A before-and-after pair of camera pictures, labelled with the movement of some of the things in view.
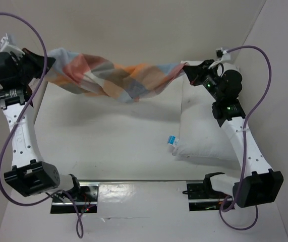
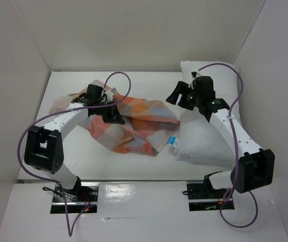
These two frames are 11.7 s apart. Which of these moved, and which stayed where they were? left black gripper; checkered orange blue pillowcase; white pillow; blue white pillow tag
Moved: left black gripper; checkered orange blue pillowcase
Stayed: blue white pillow tag; white pillow
